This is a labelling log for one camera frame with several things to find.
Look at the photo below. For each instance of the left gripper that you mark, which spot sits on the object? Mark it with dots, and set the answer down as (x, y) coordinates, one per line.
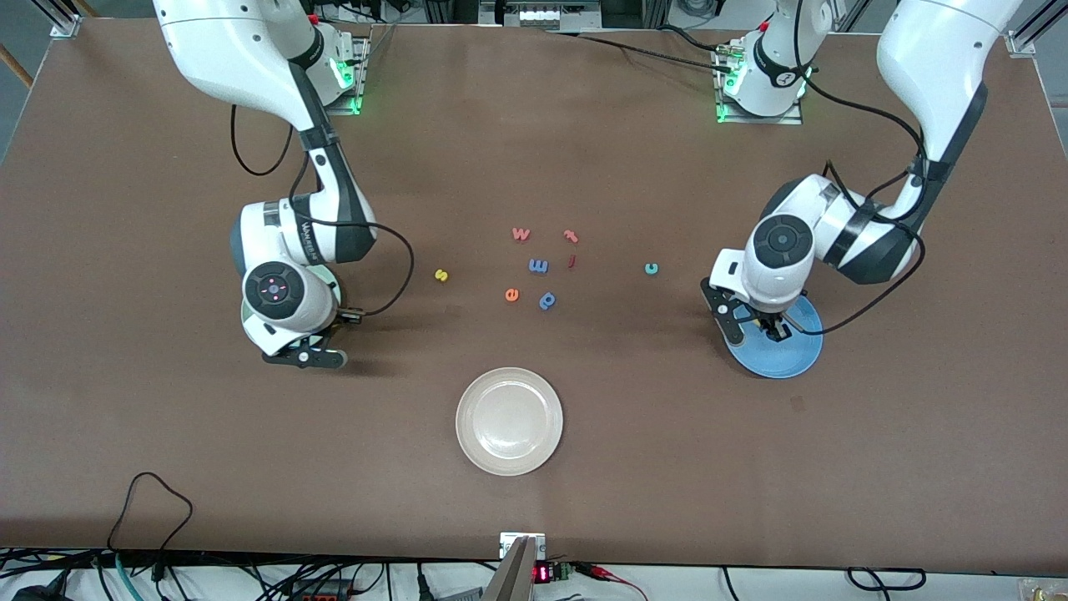
(774, 325)

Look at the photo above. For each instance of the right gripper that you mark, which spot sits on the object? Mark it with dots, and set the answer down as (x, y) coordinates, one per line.
(334, 323)

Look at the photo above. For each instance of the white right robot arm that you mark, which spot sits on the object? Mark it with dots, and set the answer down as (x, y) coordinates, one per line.
(242, 50)

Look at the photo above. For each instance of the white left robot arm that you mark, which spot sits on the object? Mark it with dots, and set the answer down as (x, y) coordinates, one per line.
(943, 50)

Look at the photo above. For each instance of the blue plate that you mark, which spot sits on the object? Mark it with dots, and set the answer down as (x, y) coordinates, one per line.
(784, 359)

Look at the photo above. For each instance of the green plate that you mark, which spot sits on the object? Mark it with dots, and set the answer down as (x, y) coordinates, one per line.
(331, 288)

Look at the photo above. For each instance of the blue foam letter a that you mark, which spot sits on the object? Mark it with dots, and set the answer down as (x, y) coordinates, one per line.
(543, 305)

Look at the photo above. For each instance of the cream white plate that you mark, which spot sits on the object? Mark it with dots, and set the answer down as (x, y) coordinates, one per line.
(509, 421)

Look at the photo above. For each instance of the blue foam letter m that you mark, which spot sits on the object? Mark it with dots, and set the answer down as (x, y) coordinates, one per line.
(538, 270)

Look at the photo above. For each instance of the black power strip red switches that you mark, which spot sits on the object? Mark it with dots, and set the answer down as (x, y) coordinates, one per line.
(317, 596)

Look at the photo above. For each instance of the red clip lead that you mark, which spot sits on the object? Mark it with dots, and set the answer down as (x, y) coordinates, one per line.
(609, 576)

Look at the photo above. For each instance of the red digit display module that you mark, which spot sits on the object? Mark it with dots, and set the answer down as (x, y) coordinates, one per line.
(542, 574)

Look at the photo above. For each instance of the brass fitting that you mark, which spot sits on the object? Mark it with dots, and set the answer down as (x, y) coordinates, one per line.
(1043, 593)

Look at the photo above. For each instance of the brown wooden stick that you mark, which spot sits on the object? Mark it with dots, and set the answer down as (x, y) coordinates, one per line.
(15, 65)

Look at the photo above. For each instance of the grey power strip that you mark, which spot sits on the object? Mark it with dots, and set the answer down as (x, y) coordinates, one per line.
(534, 15)

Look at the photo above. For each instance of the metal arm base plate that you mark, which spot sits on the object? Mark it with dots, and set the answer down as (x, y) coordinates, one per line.
(788, 117)
(355, 92)

